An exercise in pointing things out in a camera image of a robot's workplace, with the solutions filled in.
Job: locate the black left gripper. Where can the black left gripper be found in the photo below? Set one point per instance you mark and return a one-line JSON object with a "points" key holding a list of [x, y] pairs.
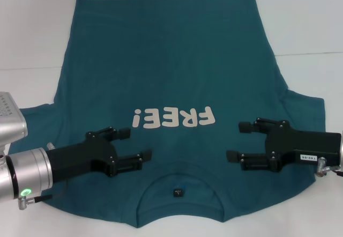
{"points": [[77, 156]]}

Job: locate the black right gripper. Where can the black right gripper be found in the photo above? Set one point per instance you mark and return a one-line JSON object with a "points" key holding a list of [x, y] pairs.
{"points": [[308, 146]]}

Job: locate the teal t-shirt with FREE print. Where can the teal t-shirt with FREE print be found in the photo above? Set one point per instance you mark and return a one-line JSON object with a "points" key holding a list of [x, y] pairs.
{"points": [[171, 60]]}

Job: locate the small silver connector stub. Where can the small silver connector stub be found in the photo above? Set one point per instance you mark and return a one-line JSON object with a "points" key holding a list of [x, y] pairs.
{"points": [[51, 146]]}

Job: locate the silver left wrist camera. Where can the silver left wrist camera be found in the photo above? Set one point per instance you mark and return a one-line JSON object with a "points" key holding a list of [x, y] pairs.
{"points": [[12, 124]]}

